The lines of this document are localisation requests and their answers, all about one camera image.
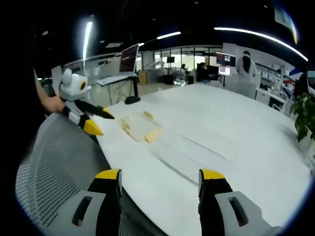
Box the green potted plant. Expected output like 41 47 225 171
289 92 315 143

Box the cardboard box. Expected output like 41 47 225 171
137 70 149 85

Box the clear container lid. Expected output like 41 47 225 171
157 132 241 185

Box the person's left hand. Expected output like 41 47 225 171
39 94 66 115

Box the grey mesh office chair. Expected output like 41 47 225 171
14 114 168 236

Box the black office chair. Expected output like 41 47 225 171
293 73 310 99

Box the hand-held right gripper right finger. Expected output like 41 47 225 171
198 168 284 236

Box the clear plastic box yellow buckle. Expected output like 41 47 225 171
119 110 164 144

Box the large monitor on black stand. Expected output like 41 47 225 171
119 43 141 105

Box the white tilted desk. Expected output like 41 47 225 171
95 74 132 86

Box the long ceiling light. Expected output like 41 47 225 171
82 21 94 60
156 31 182 40
214 27 309 62

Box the wall monitor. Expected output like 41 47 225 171
216 52 236 67

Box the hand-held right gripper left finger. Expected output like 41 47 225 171
45 168 123 236

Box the white partition box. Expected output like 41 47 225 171
224 76 262 99

